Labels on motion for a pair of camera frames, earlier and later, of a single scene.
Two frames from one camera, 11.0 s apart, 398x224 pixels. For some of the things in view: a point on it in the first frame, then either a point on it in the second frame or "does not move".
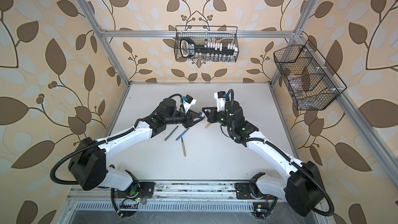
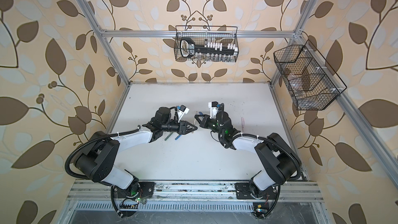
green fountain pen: [173, 130] does not move
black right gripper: [210, 115] to [205, 120]
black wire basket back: [216, 43] does not move
